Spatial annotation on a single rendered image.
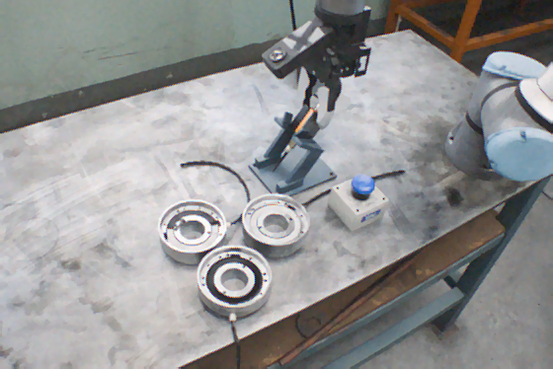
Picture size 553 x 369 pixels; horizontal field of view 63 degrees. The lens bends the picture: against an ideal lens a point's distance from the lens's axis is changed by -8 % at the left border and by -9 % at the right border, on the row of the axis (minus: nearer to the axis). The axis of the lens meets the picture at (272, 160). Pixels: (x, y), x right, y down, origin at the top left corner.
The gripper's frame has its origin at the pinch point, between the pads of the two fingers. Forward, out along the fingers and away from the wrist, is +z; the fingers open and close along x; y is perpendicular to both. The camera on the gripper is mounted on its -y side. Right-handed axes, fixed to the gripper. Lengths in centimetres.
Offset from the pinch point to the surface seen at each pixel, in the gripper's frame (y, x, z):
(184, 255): -28.4, -10.1, 8.6
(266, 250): -16.9, -14.4, 9.5
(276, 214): -11.9, -9.2, 9.2
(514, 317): 80, -34, 92
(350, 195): -0.1, -12.9, 7.4
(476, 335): 62, -31, 92
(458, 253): 34, -21, 37
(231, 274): -23.2, -15.1, 10.7
